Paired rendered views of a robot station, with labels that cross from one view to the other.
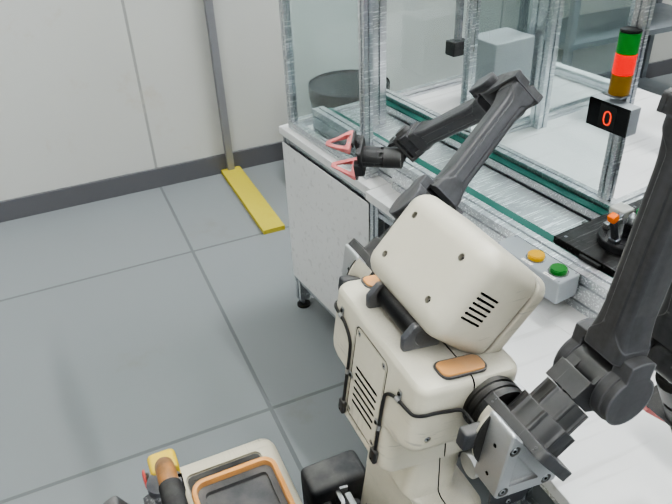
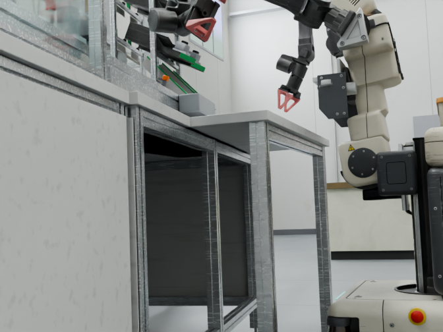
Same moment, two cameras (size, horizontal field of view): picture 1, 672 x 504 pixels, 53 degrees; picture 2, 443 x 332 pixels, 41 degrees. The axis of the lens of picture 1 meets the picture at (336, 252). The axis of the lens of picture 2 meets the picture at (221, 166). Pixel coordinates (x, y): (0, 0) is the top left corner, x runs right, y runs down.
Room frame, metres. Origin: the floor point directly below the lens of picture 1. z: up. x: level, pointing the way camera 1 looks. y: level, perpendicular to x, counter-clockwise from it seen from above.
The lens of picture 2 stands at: (2.72, 0.97, 0.58)
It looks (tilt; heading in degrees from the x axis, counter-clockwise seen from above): 4 degrees up; 224
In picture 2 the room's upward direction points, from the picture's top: 2 degrees counter-clockwise
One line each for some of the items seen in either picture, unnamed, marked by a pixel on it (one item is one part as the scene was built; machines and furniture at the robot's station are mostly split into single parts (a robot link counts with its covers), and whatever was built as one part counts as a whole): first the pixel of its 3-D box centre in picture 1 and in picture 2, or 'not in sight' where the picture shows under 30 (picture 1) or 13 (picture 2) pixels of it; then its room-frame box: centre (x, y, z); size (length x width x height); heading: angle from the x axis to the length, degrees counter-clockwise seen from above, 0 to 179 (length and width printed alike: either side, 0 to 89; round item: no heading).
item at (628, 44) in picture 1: (628, 42); not in sight; (1.58, -0.71, 1.39); 0.05 x 0.05 x 0.05
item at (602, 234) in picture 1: (627, 238); not in sight; (1.35, -0.70, 0.98); 0.14 x 0.14 x 0.02
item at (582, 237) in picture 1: (626, 245); not in sight; (1.35, -0.70, 0.96); 0.24 x 0.24 x 0.02; 30
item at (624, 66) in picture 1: (624, 63); not in sight; (1.58, -0.71, 1.34); 0.05 x 0.05 x 0.05
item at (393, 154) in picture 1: (393, 156); (184, 23); (1.65, -0.17, 1.08); 0.07 x 0.07 x 0.06; 76
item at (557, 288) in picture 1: (534, 267); (198, 107); (1.32, -0.47, 0.93); 0.21 x 0.07 x 0.06; 30
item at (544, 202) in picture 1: (539, 210); not in sight; (1.62, -0.57, 0.91); 0.84 x 0.28 x 0.10; 30
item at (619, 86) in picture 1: (620, 83); not in sight; (1.58, -0.71, 1.29); 0.05 x 0.05 x 0.05
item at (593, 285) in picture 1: (497, 231); (161, 105); (1.51, -0.43, 0.91); 0.89 x 0.06 x 0.11; 30
